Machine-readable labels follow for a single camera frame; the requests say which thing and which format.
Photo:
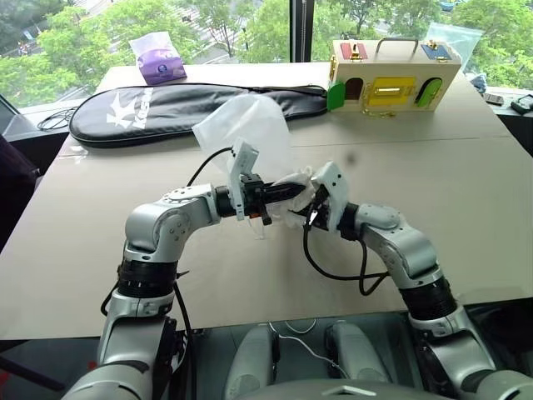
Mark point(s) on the small silver device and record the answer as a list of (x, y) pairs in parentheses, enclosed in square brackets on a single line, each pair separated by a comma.
[(493, 98)]

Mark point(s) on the wooden lock box toy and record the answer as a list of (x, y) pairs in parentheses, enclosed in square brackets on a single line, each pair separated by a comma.
[(387, 89)]

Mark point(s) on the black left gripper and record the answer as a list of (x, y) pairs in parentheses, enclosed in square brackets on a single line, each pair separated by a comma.
[(254, 196)]

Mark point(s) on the clear plastic zip bag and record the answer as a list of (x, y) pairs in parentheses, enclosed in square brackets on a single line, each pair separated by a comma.
[(456, 46)]

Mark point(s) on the blue crumpled object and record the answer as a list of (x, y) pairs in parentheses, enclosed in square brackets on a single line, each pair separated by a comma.
[(479, 82)]

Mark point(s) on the grey rounded robot leg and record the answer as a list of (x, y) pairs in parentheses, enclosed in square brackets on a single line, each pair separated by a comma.
[(252, 362), (358, 354)]

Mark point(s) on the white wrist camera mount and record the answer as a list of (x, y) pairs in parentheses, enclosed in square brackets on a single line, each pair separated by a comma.
[(335, 187), (243, 160)]

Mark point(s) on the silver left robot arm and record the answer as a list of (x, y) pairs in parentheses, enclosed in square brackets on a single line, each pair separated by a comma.
[(166, 227)]

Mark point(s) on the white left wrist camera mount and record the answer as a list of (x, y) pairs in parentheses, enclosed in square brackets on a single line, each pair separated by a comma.
[(243, 160)]

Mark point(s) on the white towel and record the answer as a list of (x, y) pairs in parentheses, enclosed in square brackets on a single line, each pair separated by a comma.
[(300, 183)]

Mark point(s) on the black flat device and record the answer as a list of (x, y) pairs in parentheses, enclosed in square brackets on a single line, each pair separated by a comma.
[(522, 104)]

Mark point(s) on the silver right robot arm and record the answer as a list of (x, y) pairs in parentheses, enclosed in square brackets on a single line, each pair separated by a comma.
[(416, 258)]

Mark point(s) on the grey robot torso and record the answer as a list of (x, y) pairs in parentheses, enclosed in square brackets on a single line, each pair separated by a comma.
[(337, 389)]

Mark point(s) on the small gold keys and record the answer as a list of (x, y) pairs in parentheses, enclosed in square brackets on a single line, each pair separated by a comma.
[(377, 112)]

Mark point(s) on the dark window frame post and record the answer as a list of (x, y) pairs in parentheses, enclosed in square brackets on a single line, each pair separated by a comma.
[(300, 29)]

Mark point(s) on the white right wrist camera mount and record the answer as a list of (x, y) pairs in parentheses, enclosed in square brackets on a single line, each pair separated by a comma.
[(335, 187)]

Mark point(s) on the black racket cover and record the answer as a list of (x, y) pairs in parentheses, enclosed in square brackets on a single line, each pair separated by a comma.
[(166, 112)]

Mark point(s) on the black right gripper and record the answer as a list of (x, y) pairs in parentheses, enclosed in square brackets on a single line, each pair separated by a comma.
[(320, 212)]

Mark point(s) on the purple tissue pack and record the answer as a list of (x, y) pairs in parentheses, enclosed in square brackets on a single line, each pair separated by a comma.
[(160, 62)]

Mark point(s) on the dark chair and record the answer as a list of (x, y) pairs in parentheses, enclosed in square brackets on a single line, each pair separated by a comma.
[(16, 183)]

